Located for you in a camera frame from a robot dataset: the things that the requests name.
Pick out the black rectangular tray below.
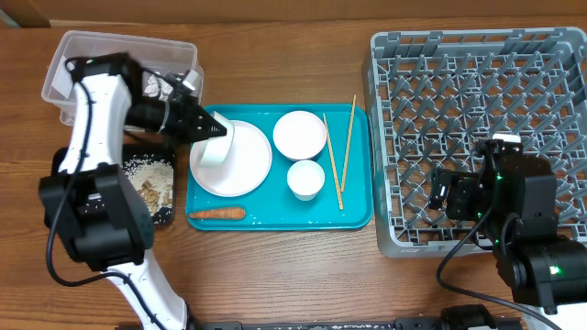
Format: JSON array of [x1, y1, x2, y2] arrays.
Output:
[[50, 141, 177, 226]]

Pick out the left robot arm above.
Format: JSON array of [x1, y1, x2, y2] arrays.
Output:
[[39, 52, 227, 329]]

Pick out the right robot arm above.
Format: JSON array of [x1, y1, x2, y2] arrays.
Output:
[[429, 153, 586, 329]]

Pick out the grey dishwasher rack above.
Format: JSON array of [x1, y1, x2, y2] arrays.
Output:
[[364, 27, 586, 258]]

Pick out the wooden chopstick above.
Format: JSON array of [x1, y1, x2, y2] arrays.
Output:
[[322, 113, 344, 211], [340, 94, 357, 193]]

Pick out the white medium bowl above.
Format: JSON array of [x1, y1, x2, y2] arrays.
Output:
[[272, 110, 327, 161]]

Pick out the clear plastic storage bin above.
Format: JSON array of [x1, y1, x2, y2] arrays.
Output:
[[41, 30, 204, 126]]

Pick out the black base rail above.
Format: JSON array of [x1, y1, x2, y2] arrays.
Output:
[[195, 304, 523, 330]]

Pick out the right wooden chopstick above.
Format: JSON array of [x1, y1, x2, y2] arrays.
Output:
[[340, 94, 357, 193]]

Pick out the brown food scraps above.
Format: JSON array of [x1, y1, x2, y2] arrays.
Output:
[[138, 181, 172, 215]]

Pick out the white tissue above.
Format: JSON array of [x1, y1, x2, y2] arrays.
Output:
[[143, 75, 172, 101]]

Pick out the white cup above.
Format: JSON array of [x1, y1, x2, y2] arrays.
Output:
[[286, 159, 325, 202]]

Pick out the left wooden chopstick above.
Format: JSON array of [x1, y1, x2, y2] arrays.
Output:
[[322, 113, 344, 211]]

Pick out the orange carrot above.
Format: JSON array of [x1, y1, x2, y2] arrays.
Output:
[[187, 207, 247, 221]]

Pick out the teal serving tray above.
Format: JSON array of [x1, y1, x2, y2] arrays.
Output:
[[185, 104, 374, 231]]

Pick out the large white plate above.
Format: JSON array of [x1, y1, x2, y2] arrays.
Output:
[[190, 120, 272, 197]]

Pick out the white rice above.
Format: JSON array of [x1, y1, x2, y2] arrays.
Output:
[[123, 159, 174, 216]]

